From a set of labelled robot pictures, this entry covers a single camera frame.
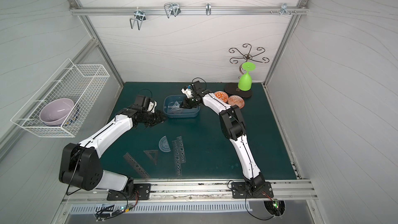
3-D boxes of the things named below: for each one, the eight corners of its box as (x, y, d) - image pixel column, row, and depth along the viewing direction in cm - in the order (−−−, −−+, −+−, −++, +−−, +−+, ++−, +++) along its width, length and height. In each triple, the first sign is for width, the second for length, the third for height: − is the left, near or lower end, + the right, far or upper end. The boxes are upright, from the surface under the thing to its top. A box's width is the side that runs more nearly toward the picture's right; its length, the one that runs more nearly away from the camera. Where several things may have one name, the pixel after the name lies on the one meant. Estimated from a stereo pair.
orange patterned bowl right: (228, 108, 106) (229, 105, 104) (227, 97, 112) (227, 95, 110) (244, 108, 106) (245, 105, 104) (242, 97, 112) (242, 95, 110)
